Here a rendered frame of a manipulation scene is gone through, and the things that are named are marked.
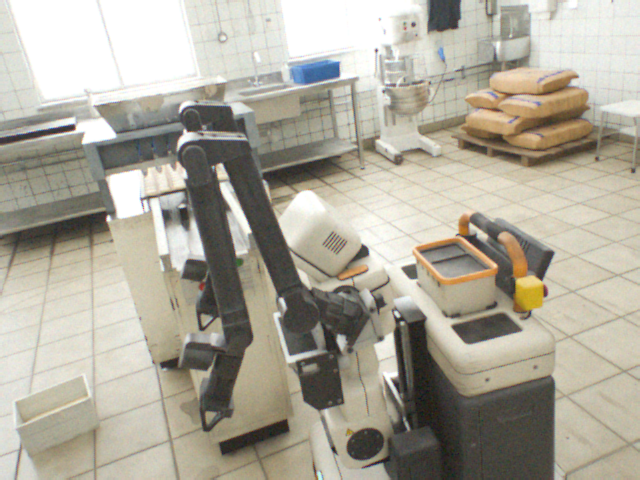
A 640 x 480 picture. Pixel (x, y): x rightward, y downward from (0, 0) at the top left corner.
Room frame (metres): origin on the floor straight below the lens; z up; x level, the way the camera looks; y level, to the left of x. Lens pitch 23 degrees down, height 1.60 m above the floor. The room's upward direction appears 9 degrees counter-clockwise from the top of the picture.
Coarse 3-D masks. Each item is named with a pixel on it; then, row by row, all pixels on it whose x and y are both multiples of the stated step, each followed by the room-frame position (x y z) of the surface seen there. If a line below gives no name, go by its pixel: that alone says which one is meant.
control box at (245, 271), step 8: (240, 256) 1.76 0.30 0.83; (248, 256) 1.77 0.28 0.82; (248, 264) 1.77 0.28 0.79; (240, 272) 1.76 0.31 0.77; (248, 272) 1.77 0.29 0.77; (184, 280) 1.71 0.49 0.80; (192, 280) 1.72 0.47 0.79; (240, 280) 1.76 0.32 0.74; (248, 280) 1.77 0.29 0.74; (184, 288) 1.71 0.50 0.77; (192, 288) 1.72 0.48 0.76; (248, 288) 1.76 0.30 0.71; (192, 296) 1.71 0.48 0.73; (192, 304) 1.71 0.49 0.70
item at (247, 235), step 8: (224, 184) 2.42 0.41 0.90; (224, 192) 2.30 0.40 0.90; (224, 200) 2.28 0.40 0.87; (232, 200) 2.18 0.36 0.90; (232, 208) 2.08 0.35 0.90; (232, 216) 2.12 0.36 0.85; (240, 216) 1.97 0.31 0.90; (240, 224) 1.91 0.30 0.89; (248, 232) 1.80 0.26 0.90; (248, 240) 1.78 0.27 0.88; (256, 248) 1.78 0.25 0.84
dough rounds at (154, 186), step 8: (152, 168) 2.91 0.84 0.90; (168, 168) 2.78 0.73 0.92; (216, 168) 2.64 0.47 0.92; (152, 176) 2.68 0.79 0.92; (160, 176) 2.64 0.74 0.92; (168, 176) 2.70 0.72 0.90; (176, 176) 2.60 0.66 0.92; (224, 176) 2.48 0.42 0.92; (144, 184) 2.56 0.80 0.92; (152, 184) 2.52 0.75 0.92; (160, 184) 2.51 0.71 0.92; (168, 184) 2.48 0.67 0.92; (176, 184) 2.46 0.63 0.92; (184, 184) 2.45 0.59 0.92; (144, 192) 2.49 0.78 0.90; (152, 192) 2.40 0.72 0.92; (160, 192) 2.41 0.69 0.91
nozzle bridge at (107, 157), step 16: (240, 112) 2.54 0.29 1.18; (144, 128) 2.48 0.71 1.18; (160, 128) 2.43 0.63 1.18; (176, 128) 2.44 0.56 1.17; (208, 128) 2.56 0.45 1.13; (240, 128) 2.59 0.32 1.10; (256, 128) 2.53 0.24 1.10; (96, 144) 2.35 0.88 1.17; (112, 144) 2.45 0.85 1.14; (128, 144) 2.47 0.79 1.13; (144, 144) 2.48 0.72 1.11; (160, 144) 2.50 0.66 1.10; (176, 144) 2.52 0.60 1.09; (256, 144) 2.52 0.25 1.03; (96, 160) 2.35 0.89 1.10; (112, 160) 2.44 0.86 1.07; (128, 160) 2.46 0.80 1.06; (160, 160) 2.45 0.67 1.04; (176, 160) 2.46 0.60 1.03; (256, 160) 2.63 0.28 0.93; (96, 176) 2.34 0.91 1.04; (112, 192) 2.52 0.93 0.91; (112, 208) 2.45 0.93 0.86
